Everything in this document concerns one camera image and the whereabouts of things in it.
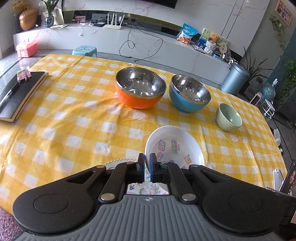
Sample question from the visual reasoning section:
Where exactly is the white sticker-printed dish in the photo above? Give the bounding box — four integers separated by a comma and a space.
144, 126, 205, 169

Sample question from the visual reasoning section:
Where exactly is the blue steel-lined bowl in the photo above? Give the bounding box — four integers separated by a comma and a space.
169, 74, 211, 113

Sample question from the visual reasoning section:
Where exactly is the green ceramic bowl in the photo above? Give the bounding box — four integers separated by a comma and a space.
216, 103, 243, 132

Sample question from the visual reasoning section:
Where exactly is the orange steel-lined bowl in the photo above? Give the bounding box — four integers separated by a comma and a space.
115, 67, 167, 109

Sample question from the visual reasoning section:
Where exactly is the yellow checked tablecloth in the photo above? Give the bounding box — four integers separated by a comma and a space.
1, 54, 287, 212

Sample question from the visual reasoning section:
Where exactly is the grey metal trash bin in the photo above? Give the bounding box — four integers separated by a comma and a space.
220, 64, 249, 95

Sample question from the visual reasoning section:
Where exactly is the white round stool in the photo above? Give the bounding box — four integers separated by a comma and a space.
261, 99, 275, 121

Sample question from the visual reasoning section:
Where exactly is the white marble tv console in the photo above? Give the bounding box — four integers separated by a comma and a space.
13, 24, 229, 84

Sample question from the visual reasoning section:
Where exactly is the light blue plastic stool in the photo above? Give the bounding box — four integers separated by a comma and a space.
72, 45, 97, 57

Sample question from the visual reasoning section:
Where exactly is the black notebook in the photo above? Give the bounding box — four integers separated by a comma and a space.
1, 71, 48, 123

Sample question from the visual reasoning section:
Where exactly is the tall leafy floor plant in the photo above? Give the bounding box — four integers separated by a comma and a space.
239, 47, 273, 95

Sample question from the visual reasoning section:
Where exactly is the pink binder clip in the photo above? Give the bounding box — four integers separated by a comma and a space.
16, 66, 32, 82

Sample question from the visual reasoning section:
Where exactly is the blue snack bag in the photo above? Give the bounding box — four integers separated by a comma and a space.
177, 23, 198, 45

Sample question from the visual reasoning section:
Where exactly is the teddy bear toy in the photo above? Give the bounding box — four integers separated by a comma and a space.
208, 32, 220, 45

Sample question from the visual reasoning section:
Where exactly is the white wifi router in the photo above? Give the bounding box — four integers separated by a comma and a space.
103, 14, 125, 30

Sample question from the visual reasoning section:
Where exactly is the hanging vine plant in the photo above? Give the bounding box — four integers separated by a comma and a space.
269, 27, 295, 105

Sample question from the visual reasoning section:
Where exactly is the pink storage box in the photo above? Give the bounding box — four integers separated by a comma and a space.
16, 38, 37, 58

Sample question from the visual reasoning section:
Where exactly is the green plant in glass vase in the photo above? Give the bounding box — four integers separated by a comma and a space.
42, 0, 59, 28

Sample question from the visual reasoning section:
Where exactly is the copper round vase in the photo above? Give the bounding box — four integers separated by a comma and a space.
19, 8, 38, 31

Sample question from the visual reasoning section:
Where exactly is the framed wall picture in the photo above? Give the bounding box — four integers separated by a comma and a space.
275, 0, 292, 26

